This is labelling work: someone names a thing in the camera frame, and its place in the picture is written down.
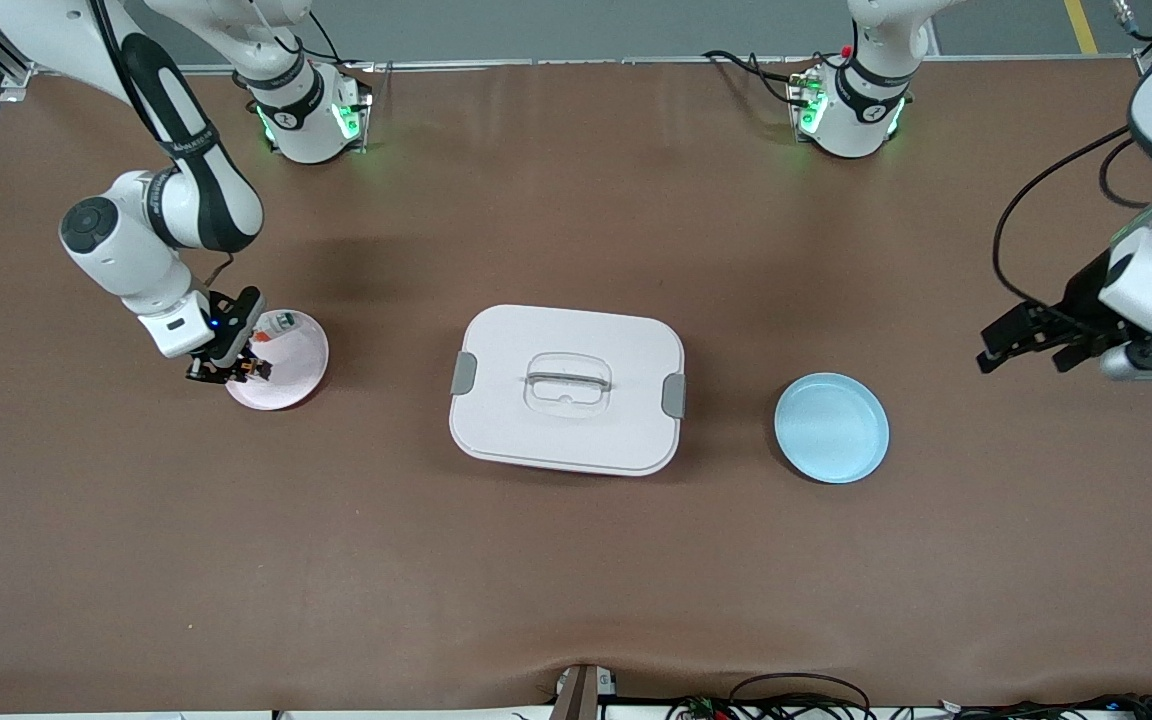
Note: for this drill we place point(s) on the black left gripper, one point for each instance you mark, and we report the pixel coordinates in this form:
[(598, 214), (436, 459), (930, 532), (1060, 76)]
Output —
[(1082, 297)]

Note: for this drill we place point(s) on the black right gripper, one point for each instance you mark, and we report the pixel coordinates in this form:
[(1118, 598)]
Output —
[(239, 352)]

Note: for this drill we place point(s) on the orange and black switch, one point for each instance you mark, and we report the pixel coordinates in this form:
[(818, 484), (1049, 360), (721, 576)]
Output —
[(258, 368)]

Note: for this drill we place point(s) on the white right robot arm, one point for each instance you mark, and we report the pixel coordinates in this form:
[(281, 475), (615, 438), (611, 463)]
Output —
[(201, 200)]

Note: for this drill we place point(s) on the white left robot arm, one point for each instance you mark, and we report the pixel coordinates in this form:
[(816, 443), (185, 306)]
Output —
[(866, 110)]

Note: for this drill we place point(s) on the pinkish white round plate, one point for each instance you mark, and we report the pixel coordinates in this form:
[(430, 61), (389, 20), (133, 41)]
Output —
[(291, 385)]

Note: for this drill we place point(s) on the light blue round plate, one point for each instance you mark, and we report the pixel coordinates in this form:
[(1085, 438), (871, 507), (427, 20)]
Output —
[(831, 430)]

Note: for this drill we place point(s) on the white lidded storage box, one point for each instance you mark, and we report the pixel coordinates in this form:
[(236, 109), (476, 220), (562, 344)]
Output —
[(576, 430)]

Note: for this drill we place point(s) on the silver table edge rail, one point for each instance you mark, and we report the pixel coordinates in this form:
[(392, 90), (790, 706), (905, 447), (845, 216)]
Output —
[(586, 63)]

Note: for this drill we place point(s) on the grey camera stand bracket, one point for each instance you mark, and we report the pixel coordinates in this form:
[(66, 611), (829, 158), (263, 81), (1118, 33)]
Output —
[(581, 695)]

